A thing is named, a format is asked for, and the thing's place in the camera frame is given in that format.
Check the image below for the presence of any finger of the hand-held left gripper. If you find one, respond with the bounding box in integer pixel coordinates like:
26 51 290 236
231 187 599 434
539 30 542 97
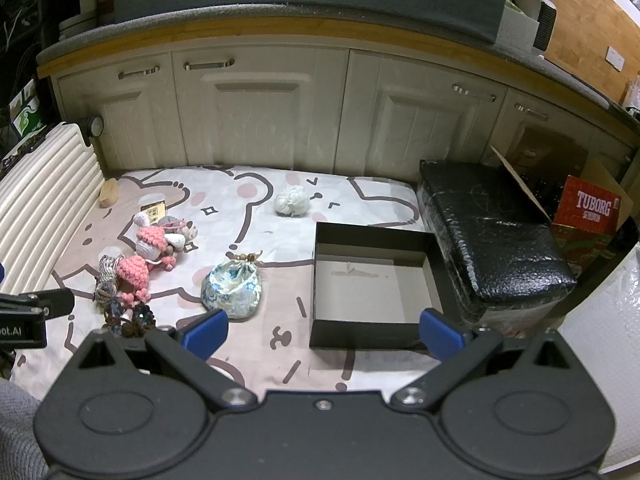
0 287 76 319

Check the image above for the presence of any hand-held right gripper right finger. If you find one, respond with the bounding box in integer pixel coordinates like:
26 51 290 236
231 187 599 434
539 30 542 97
390 309 571 408

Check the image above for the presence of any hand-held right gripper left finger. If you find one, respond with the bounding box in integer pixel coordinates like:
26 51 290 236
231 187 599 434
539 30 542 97
75 309 258 408

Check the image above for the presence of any floral drawstring pouch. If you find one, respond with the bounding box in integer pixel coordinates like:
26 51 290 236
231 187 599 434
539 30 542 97
201 252 264 321

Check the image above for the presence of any braided rope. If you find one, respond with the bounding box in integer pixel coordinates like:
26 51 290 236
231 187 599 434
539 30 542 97
94 254 126 304

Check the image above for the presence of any pink crochet doll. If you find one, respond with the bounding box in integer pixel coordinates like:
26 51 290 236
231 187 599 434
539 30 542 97
116 255 152 307

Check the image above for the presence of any black cardboard box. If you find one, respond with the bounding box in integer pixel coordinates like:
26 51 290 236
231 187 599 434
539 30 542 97
309 221 463 356

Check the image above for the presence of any grey crochet bunny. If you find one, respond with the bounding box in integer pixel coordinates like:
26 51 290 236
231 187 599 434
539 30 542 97
157 214 199 252

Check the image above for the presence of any pink white crochet bunny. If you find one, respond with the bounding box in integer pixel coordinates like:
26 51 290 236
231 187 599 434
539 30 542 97
132 212 179 262

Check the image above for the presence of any wooden block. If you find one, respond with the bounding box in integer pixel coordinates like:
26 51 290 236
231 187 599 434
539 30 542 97
99 178 119 209

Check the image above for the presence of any gold card packet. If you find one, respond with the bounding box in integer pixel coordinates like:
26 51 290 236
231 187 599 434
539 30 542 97
140 201 168 224

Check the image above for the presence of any white yarn ball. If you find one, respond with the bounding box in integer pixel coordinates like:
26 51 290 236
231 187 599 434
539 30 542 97
274 185 311 218

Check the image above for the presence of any printed blanket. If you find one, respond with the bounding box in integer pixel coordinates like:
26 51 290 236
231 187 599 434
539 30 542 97
10 164 451 401

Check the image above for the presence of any grey cloth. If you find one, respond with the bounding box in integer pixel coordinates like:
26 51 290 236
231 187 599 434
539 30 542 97
0 379 52 480

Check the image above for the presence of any white ribbed suitcase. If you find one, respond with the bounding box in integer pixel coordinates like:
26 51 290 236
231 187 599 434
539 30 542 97
0 116 107 297

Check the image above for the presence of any black wrapped package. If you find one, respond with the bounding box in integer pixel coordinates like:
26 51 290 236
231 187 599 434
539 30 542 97
419 159 579 332

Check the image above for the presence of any red Tuborg cardboard box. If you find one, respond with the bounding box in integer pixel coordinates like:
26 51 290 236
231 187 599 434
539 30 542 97
489 144 637 235

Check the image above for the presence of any red beer box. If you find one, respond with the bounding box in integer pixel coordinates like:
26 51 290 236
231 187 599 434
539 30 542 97
550 175 624 267

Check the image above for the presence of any cream cabinet door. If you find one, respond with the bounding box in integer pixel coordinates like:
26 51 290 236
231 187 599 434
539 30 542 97
54 57 175 175
334 50 509 187
484 89 634 182
171 47 350 172

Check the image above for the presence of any dark cluttered shelf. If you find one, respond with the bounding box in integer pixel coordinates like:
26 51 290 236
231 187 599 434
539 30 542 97
0 0 62 153

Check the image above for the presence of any white storage box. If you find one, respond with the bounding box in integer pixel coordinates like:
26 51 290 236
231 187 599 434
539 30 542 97
499 0 541 52

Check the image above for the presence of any white appliance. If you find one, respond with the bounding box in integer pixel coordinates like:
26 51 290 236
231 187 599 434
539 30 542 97
532 0 559 52

